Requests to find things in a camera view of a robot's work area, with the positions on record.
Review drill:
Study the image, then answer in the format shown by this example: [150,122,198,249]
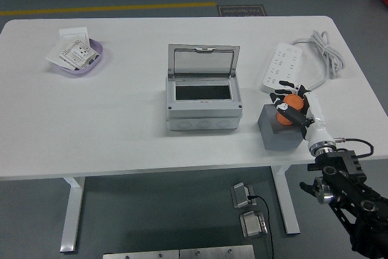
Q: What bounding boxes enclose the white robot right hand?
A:
[269,80,335,148]

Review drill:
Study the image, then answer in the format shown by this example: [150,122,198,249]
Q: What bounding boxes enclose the orange cylinder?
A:
[275,94,305,126]

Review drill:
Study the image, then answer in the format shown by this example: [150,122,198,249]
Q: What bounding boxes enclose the tinted transparent box lid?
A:
[168,44,241,79]

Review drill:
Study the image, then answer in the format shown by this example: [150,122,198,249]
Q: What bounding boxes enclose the grey cube with round hole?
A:
[256,103,305,152]

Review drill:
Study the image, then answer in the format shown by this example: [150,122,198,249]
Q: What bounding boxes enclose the grey plastic junction box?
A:
[165,73,244,133]

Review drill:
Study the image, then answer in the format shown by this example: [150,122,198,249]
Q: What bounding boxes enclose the white power strip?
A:
[262,42,304,93]

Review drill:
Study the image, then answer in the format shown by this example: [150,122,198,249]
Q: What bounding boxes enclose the white table leg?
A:
[59,176,87,253]
[270,164,301,235]

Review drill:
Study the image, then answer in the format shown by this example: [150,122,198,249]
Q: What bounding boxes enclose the metal foot pedal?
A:
[230,182,258,209]
[239,210,269,239]

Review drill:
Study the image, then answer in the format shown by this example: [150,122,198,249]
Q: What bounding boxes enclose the dark floor sign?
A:
[216,4,268,18]

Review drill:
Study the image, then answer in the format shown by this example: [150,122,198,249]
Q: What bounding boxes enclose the purple plastic tray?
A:
[50,38,104,76]

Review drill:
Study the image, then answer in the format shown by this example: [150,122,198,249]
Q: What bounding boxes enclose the yellow floor tape line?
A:
[0,1,217,16]

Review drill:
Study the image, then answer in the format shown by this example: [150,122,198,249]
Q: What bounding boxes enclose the white socket panel with label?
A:
[59,39,101,70]

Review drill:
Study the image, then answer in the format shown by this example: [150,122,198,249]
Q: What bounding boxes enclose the plain white panel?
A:
[45,39,76,70]

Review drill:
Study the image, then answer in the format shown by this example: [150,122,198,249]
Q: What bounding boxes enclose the white power cord with plug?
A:
[290,30,346,92]

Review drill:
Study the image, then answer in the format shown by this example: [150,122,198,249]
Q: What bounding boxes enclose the black floor cable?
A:
[247,194,275,259]

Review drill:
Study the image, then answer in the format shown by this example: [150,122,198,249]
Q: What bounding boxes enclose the metal base plate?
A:
[179,244,255,259]
[102,249,180,259]

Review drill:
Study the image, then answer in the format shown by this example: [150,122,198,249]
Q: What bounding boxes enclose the white wall switch panel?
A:
[58,27,91,44]

